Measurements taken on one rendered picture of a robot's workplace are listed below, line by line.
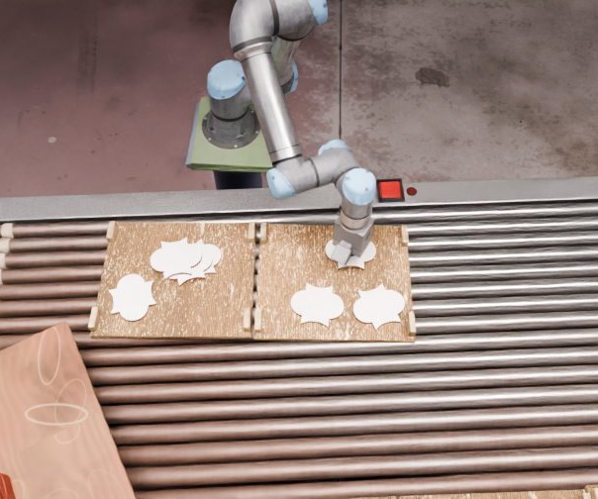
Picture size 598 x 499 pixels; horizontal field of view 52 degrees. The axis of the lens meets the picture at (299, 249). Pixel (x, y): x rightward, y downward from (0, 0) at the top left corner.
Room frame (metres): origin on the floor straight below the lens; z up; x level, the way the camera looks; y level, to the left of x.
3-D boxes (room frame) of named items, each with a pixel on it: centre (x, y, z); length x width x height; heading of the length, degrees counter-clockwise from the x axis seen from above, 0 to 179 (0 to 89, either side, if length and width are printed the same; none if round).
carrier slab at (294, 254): (0.79, -0.09, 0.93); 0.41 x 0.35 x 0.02; 89
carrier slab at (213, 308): (0.80, 0.33, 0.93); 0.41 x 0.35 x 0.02; 90
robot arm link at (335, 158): (0.96, -0.09, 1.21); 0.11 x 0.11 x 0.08; 23
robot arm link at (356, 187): (0.87, -0.14, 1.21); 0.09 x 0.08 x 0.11; 23
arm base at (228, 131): (1.37, 0.22, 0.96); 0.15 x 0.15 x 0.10
